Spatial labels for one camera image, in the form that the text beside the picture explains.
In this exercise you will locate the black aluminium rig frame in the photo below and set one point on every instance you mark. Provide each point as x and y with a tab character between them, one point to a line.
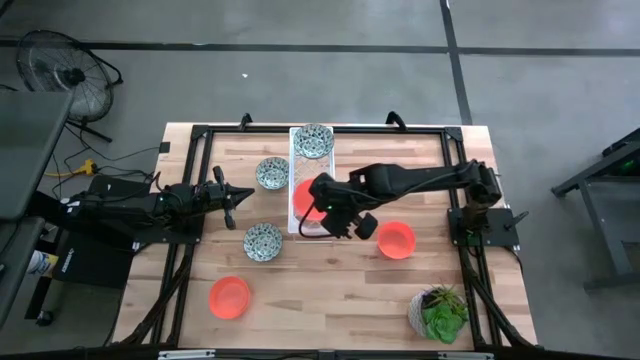
250	130

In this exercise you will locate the orange plastic mini bowl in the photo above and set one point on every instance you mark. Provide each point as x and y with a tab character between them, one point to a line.
396	240
302	200
229	297

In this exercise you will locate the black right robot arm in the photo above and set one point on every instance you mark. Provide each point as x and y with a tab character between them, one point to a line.
425	177

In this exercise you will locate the black box with white logo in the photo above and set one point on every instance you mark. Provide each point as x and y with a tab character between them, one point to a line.
95	262

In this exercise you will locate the silver metal bracket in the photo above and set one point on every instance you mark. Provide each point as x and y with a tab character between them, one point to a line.
465	356
186	355

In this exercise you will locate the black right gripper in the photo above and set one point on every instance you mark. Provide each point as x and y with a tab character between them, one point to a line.
340	215

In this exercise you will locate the grey desk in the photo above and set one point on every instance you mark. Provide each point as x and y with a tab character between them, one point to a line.
30	150

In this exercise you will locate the black metal stand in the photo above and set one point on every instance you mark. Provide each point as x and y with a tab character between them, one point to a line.
608	240

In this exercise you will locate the black floor fan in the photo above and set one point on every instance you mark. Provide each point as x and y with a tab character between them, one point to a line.
74	76

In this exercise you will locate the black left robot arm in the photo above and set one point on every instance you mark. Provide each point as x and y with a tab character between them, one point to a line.
150	205

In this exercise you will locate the potted green succulent plant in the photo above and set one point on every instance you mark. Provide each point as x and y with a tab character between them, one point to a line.
442	317

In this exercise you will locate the black table clamp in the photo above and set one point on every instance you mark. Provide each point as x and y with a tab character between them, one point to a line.
245	121
396	120

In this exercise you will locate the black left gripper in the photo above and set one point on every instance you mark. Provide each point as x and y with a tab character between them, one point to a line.
222	197

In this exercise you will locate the small black square block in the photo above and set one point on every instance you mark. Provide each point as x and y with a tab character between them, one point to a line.
164	147

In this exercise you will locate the plain black controller box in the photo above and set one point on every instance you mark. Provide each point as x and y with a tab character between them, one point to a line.
117	186

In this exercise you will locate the yellow power plug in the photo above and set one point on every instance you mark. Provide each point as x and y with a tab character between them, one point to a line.
89	167

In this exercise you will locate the teal patterned ceramic mini bowl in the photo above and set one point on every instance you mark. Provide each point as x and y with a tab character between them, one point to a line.
272	173
313	141
262	242

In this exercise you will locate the white and yellow can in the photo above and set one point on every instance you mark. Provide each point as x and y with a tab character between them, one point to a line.
41	262

